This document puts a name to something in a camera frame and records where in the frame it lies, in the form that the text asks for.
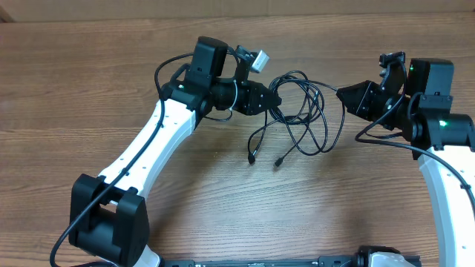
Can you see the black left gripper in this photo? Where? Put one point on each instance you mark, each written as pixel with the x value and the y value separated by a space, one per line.
pixel 251 105

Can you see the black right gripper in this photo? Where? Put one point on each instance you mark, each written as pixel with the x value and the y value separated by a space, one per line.
pixel 364 91

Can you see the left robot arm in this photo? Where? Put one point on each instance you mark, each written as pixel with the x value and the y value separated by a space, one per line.
pixel 108 217

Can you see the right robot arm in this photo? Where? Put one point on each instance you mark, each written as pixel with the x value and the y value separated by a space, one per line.
pixel 411 108

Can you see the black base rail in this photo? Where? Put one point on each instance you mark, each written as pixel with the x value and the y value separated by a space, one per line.
pixel 367 255

